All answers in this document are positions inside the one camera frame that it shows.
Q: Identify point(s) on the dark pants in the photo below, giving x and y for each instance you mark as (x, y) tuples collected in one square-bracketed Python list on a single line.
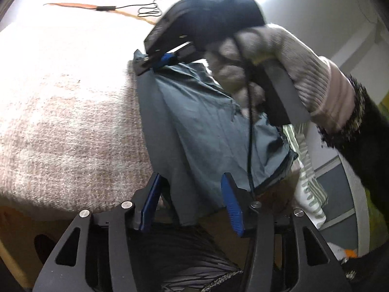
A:
[(197, 127)]

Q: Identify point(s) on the person's striped clothing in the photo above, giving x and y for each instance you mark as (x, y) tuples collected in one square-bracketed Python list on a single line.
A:
[(182, 255)]

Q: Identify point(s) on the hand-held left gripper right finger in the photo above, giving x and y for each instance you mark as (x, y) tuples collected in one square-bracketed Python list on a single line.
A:
[(232, 206)]

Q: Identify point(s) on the person's right hand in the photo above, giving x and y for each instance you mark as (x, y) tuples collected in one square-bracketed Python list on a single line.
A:
[(288, 45)]

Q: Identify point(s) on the green striped white cloth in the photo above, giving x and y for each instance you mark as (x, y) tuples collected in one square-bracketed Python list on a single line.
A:
[(310, 194)]

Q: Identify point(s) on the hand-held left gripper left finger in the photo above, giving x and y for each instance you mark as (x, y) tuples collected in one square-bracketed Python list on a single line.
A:
[(149, 206)]

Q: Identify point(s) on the person's right forearm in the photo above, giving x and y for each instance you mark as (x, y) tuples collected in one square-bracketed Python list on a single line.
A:
[(364, 133)]

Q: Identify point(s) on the orange wooden bed frame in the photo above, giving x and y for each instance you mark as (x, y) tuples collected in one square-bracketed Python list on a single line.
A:
[(76, 5)]

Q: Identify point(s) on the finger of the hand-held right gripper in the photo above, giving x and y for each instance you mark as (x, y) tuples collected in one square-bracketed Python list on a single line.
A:
[(188, 51), (164, 58)]

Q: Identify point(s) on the beige plaid blanket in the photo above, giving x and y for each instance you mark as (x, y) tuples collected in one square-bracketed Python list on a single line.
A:
[(60, 112)]

